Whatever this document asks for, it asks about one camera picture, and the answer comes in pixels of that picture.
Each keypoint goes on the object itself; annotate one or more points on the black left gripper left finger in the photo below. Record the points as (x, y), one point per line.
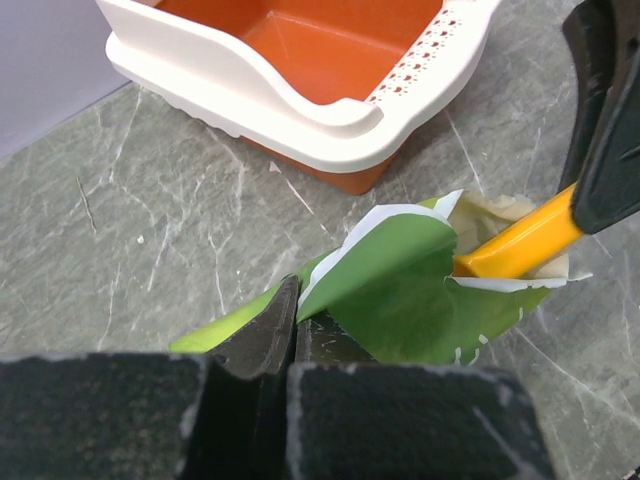
(215, 415)

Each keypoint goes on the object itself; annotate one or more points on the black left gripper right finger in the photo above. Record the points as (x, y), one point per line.
(349, 417)

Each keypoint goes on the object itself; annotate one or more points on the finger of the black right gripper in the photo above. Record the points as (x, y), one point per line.
(591, 31)
(608, 188)

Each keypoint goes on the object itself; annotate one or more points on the yellow plastic litter scoop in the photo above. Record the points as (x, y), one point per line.
(525, 245)

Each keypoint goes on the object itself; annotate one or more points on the green cat litter bag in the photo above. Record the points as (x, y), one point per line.
(392, 287)

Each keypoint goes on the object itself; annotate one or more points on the orange and cream litter box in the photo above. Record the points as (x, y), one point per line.
(334, 88)

